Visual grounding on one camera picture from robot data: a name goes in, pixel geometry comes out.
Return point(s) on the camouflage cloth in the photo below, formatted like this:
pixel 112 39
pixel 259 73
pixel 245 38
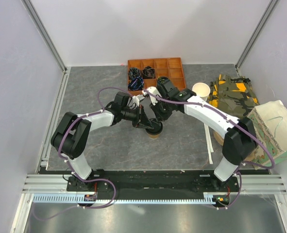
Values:
pixel 233 95

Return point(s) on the white wrapped straw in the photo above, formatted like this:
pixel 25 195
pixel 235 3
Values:
pixel 206 128
pixel 209 155

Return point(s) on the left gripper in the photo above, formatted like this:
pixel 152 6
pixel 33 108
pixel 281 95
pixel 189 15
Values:
pixel 143 121

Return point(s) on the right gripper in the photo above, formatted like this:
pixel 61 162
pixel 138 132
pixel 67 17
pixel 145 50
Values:
pixel 159 116

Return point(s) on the brown paper coffee cup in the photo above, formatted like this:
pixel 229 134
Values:
pixel 153 135

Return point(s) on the green yellow rolled tie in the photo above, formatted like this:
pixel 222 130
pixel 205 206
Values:
pixel 162 79

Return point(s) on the slotted cable duct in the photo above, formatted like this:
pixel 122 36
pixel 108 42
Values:
pixel 88 199

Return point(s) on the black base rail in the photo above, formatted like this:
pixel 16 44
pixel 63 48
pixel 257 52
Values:
pixel 152 185

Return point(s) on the cardboard cup carrier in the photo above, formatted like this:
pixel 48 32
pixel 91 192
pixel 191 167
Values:
pixel 218 138

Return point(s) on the orange wooden compartment tray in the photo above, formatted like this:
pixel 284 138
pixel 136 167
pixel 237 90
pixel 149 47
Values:
pixel 168 67

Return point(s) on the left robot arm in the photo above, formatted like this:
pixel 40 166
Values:
pixel 71 134

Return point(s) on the dark rolled tie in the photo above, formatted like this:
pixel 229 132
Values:
pixel 134 73

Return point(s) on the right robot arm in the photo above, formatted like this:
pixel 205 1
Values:
pixel 239 138

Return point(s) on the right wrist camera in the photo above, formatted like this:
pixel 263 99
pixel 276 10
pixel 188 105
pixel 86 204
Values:
pixel 153 93

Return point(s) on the blue striped rolled tie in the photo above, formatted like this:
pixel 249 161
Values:
pixel 136 84

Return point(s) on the brown rolled tie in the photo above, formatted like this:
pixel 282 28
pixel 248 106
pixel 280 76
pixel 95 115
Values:
pixel 148 73

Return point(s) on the black plastic cup lid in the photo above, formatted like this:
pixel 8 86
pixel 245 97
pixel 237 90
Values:
pixel 158 129

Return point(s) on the green printed paper bag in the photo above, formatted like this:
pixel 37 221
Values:
pixel 270 124

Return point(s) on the stack of paper cups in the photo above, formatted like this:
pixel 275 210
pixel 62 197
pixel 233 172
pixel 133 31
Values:
pixel 202 90

